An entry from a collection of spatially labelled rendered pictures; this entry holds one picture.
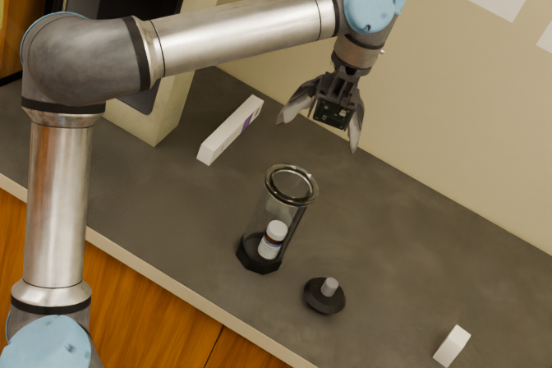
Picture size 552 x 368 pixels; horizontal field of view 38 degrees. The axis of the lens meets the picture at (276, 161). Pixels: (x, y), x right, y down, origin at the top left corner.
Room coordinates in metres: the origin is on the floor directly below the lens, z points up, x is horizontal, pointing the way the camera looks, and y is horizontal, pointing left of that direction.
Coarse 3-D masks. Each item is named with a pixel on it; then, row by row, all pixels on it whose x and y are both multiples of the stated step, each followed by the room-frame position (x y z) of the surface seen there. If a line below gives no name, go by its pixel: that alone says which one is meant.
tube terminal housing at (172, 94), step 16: (64, 0) 1.43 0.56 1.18; (192, 0) 1.38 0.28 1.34; (208, 0) 1.43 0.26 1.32; (176, 80) 1.39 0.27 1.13; (160, 96) 1.38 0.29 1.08; (176, 96) 1.41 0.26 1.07; (112, 112) 1.40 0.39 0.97; (128, 112) 1.39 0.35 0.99; (160, 112) 1.38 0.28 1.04; (176, 112) 1.44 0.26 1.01; (128, 128) 1.39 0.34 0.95; (144, 128) 1.38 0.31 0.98; (160, 128) 1.38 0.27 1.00
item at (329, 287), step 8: (312, 280) 1.15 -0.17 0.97; (320, 280) 1.16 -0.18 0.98; (328, 280) 1.14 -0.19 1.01; (336, 280) 1.15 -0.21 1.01; (304, 288) 1.13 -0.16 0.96; (312, 288) 1.13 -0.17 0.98; (320, 288) 1.14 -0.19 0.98; (328, 288) 1.13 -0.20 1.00; (336, 288) 1.13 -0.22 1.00; (312, 296) 1.11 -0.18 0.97; (320, 296) 1.12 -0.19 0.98; (328, 296) 1.13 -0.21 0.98; (336, 296) 1.14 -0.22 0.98; (344, 296) 1.15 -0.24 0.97; (312, 304) 1.10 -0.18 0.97; (320, 304) 1.10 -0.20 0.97; (328, 304) 1.11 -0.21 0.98; (336, 304) 1.12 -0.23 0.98; (344, 304) 1.14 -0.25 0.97; (320, 312) 1.11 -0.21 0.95; (328, 312) 1.10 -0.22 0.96; (336, 312) 1.11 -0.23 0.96
